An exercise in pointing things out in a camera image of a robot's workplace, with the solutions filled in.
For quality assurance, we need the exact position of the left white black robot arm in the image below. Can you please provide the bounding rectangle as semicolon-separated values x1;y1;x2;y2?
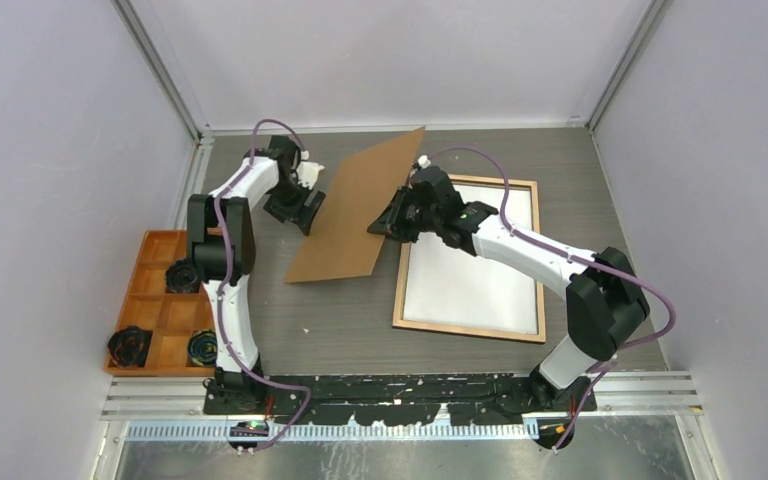
186;136;325;414

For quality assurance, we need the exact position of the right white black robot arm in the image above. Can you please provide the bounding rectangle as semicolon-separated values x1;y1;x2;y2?
367;166;650;411

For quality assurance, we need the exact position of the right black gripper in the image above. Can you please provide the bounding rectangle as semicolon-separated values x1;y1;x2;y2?
368;186;441;245

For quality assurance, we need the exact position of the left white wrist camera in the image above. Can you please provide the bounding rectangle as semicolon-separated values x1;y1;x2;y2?
295;150;325;190

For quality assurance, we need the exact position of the brown backing board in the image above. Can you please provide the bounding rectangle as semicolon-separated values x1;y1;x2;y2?
284;127;425;284

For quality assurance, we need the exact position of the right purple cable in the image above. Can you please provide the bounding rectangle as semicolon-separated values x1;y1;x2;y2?
417;146;678;453

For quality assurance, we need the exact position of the purple cable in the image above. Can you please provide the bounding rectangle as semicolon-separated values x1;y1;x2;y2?
211;119;312;454
417;146;678;453

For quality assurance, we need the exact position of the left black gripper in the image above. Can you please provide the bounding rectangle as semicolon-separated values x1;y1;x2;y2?
267;178;327;235

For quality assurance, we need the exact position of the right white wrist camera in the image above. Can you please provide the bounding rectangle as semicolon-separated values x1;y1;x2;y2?
411;155;431;174

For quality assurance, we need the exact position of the orange compartment tray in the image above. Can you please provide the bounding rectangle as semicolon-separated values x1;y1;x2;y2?
104;230;214;378

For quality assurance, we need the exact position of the black orange coiled bundle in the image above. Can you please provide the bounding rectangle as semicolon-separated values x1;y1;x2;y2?
107;325;153;368

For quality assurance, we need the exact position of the black yellow-green coiled bundle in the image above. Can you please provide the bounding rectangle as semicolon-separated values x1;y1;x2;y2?
187;329;218;367

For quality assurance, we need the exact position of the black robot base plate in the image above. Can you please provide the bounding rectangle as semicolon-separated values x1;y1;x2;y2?
202;373;596;427

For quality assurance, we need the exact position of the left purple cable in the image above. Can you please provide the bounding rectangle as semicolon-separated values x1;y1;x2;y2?
211;119;312;454

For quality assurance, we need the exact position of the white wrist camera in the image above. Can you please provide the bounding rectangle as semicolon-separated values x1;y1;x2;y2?
411;155;431;174
295;150;325;190

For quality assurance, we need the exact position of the black wooden picture frame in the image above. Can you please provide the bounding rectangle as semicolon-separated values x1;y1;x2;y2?
391;174;548;344

